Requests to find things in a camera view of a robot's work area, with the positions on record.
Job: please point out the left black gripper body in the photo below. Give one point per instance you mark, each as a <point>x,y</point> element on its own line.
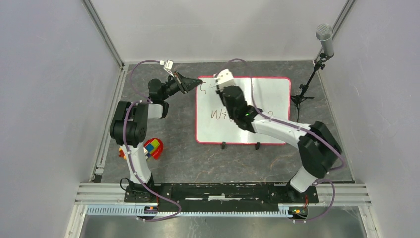
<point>180,84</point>

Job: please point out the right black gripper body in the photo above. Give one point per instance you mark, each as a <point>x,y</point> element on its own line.
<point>221,93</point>

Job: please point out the pink framed whiteboard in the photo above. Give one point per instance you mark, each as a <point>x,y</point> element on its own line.
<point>213,124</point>

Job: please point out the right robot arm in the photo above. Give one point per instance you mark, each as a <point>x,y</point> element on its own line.
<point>318,149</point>

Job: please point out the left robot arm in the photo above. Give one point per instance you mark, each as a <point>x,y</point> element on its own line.
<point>129,127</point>

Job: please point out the colourful toy block pile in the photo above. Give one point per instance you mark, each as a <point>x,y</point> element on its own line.
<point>151,147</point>

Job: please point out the red plastic bowl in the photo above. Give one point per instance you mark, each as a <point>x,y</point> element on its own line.
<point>157,148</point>

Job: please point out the black microphone tripod stand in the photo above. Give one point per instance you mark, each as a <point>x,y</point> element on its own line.
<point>299,98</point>

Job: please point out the grey microphone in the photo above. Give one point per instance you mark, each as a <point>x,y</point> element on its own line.
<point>324,34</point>

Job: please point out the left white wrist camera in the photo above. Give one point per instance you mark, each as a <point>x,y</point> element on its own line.
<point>167,66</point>

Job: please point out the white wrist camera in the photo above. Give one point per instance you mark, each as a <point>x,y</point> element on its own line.
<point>167,66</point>
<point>224,79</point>

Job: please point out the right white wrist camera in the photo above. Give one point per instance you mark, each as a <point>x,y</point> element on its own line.
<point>224,79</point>

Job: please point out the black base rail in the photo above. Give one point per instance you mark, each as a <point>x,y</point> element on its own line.
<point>220,197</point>

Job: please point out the blue grey cable duct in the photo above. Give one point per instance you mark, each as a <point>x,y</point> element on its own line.
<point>144,211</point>

